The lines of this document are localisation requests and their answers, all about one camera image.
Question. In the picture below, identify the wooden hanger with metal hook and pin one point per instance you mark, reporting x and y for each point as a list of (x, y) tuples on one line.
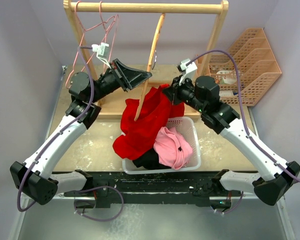
[(149, 64)]

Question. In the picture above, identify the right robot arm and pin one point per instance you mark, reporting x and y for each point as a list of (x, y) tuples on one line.
[(274, 174)]

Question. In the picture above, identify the white box with red logo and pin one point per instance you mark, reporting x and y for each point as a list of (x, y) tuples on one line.
[(226, 93)]

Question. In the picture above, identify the pink wire hanger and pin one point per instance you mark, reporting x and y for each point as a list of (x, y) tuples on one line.
[(79, 32), (108, 29)]

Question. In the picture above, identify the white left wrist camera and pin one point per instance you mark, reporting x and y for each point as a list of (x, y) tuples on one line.
[(102, 52)]

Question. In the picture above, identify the peach plastic file organizer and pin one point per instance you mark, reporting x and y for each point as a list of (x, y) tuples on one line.
[(257, 67)]

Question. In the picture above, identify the pink t shirt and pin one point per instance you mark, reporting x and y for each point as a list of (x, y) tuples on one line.
[(172, 148)]

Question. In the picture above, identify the wooden clothes rack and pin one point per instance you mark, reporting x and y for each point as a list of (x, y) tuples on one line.
[(221, 10)]

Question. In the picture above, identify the white plastic basket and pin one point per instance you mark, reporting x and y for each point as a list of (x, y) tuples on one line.
[(185, 126)]

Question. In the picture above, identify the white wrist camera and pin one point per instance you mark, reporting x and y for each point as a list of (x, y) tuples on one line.
[(187, 68), (102, 52)]

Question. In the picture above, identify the black t shirt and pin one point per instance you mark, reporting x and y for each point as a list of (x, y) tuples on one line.
[(150, 161)]

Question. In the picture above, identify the red t shirt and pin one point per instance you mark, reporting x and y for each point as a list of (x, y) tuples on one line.
[(139, 135)]

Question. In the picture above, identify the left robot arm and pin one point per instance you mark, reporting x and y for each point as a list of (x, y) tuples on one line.
[(34, 177)]

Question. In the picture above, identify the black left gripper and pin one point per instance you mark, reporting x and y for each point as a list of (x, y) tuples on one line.
[(127, 77)]

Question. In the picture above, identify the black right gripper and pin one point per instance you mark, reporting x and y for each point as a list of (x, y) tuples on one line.
[(173, 91)]

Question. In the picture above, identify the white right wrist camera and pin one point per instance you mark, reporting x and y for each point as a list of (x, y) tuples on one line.
[(187, 68)]

